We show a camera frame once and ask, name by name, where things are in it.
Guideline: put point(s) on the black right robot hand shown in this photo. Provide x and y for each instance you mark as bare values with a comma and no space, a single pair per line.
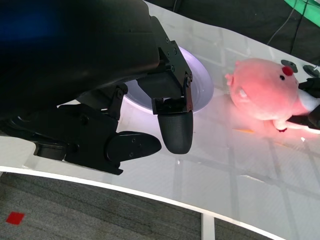
313,86

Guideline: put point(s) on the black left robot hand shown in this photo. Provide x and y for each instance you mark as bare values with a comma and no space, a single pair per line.
75,75

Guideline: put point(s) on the pink plush beaver doll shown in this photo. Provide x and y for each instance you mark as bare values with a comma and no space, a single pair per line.
262,92

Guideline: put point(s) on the lavender round plate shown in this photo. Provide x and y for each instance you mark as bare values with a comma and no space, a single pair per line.
200,85

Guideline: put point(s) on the grey round cap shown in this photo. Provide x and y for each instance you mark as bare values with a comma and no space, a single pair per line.
311,68

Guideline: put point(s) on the black table grommet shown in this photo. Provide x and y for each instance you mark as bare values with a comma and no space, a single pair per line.
287,62

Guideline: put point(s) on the green fabric strip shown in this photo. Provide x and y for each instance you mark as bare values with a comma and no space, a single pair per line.
307,12

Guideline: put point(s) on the red floor marker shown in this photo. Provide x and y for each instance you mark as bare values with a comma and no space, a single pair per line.
15,218

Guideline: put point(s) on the white table leg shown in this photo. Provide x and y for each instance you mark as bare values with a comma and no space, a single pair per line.
208,227

